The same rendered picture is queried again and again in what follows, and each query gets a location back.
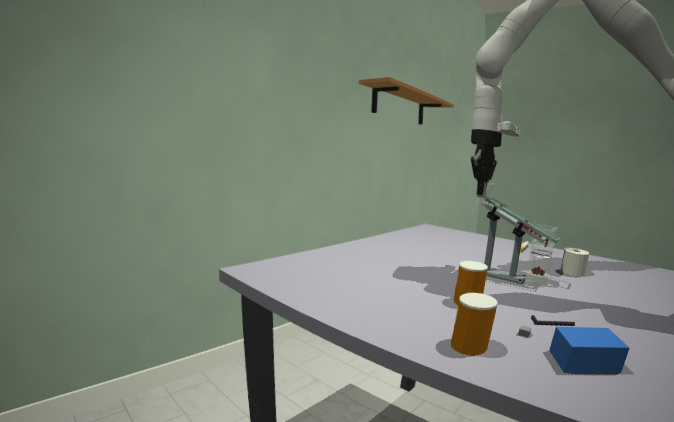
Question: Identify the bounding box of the clear glass vial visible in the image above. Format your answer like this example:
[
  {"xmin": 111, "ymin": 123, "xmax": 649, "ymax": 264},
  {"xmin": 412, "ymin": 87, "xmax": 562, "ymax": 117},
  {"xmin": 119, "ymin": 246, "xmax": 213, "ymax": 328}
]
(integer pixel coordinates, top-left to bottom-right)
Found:
[{"xmin": 525, "ymin": 253, "xmax": 552, "ymax": 288}]

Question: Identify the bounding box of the blue rectangular block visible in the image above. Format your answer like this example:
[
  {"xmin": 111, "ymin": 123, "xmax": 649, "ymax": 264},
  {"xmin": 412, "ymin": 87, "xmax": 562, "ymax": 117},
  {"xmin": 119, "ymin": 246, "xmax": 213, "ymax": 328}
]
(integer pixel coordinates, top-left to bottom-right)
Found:
[{"xmin": 549, "ymin": 327, "xmax": 629, "ymax": 373}]

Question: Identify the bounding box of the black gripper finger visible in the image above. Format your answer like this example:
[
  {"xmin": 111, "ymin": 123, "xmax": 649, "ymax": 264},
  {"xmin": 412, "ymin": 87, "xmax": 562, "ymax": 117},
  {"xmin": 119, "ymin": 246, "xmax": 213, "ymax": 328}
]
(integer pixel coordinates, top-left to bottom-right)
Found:
[
  {"xmin": 471, "ymin": 149, "xmax": 491, "ymax": 198},
  {"xmin": 486, "ymin": 154, "xmax": 497, "ymax": 182}
]

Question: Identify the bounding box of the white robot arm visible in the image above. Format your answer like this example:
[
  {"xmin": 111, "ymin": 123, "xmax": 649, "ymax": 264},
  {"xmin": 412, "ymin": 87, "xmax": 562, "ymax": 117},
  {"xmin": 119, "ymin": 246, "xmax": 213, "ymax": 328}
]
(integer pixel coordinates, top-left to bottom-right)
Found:
[{"xmin": 472, "ymin": 0, "xmax": 674, "ymax": 136}]

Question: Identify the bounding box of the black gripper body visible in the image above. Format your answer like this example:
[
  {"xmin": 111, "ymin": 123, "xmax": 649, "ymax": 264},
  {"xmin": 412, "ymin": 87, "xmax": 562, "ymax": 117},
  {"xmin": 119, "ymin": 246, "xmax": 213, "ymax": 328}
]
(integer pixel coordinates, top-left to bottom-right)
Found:
[{"xmin": 471, "ymin": 129, "xmax": 502, "ymax": 168}]

